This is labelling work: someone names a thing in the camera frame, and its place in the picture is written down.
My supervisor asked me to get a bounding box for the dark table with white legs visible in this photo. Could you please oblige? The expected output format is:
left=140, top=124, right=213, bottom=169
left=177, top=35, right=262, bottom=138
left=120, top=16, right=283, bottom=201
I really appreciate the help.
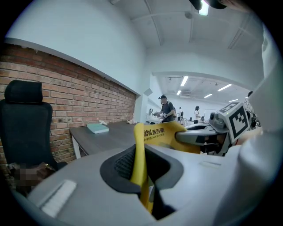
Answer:
left=69, top=121, right=143, bottom=160

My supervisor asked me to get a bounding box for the person's white shirt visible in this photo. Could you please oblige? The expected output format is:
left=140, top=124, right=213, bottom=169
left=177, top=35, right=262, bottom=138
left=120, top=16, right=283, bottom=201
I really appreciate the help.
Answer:
left=225, top=22, right=283, bottom=200

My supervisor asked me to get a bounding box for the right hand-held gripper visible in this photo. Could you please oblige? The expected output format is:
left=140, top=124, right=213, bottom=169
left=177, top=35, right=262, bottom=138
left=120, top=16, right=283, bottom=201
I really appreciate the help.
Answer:
left=175, top=102, right=251, bottom=157

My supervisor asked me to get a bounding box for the yellow ThinkPad box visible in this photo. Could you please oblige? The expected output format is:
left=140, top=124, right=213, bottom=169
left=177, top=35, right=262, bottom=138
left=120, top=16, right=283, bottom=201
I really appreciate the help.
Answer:
left=130, top=122, right=201, bottom=214

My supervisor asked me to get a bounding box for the black head-worn camera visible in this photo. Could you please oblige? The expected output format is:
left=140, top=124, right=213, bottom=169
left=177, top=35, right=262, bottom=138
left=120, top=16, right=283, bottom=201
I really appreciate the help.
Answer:
left=189, top=0, right=229, bottom=11

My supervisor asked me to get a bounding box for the person's right forearm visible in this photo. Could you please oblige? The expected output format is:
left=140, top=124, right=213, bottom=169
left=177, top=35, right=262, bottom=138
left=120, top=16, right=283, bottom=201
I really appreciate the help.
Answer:
left=235, top=130, right=264, bottom=146

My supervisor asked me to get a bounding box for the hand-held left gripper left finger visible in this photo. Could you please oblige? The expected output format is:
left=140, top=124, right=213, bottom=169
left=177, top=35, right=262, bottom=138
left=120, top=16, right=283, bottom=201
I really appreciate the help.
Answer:
left=27, top=143, right=156, bottom=226

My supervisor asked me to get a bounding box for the teal book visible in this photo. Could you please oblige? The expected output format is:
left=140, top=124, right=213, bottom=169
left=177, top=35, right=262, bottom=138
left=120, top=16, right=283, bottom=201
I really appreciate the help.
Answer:
left=86, top=123, right=110, bottom=135

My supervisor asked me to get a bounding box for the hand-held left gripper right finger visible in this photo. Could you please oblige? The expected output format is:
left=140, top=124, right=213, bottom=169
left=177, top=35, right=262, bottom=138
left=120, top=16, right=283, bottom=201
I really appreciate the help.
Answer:
left=143, top=144, right=246, bottom=226

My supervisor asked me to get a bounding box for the black office chair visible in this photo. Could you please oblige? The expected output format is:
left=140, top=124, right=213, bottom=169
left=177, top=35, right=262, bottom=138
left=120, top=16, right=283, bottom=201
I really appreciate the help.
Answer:
left=0, top=79, right=68, bottom=177

